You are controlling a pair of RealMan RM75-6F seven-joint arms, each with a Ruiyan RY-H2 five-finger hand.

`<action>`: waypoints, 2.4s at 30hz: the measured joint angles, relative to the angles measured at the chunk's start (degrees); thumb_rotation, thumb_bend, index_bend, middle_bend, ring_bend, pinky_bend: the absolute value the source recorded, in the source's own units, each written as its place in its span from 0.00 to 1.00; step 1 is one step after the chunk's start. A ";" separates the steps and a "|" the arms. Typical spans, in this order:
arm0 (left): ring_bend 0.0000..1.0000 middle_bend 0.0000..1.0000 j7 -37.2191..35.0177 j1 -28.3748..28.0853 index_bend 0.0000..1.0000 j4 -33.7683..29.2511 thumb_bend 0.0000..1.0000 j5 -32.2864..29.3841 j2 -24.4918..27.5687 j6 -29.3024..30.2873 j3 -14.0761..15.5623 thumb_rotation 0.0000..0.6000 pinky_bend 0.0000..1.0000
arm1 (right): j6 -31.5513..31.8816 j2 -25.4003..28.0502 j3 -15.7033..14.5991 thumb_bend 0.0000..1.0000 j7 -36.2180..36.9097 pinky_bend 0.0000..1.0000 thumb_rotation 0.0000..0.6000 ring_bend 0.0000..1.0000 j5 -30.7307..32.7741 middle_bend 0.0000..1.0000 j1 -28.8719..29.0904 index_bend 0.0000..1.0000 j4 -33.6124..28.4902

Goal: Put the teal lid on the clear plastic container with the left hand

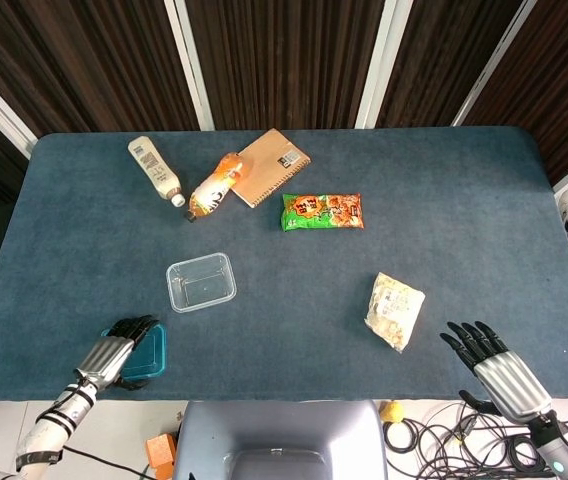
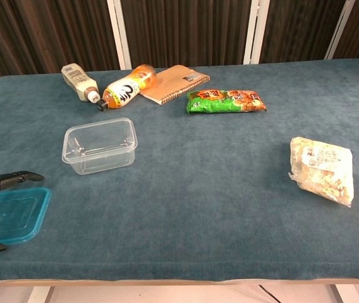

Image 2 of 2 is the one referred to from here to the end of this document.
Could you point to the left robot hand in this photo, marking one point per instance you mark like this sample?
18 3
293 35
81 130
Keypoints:
12 178

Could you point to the blue plastic lid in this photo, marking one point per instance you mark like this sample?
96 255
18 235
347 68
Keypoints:
9 214

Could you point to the clear plastic food container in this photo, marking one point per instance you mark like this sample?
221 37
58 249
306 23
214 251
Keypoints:
100 145

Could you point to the cream bottle with brown neck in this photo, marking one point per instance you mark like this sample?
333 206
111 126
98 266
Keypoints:
78 80

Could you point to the white table leg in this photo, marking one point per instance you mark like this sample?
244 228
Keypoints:
40 295
339 293

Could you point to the orange tea bottle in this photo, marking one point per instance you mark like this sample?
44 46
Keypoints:
129 86

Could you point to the blue table cloth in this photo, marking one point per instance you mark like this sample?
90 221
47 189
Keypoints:
198 189

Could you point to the brown spiral notebook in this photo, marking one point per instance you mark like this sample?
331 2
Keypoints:
174 83

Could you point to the green snack bag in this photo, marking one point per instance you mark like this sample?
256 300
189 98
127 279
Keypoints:
223 101

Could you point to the dark brown pleated curtain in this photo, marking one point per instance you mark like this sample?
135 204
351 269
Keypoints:
192 28

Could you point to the clear bag of pale food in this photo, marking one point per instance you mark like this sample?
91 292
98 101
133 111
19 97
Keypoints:
325 170

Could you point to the white frame post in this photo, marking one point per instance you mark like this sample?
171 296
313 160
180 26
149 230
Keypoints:
119 31
339 28
255 31

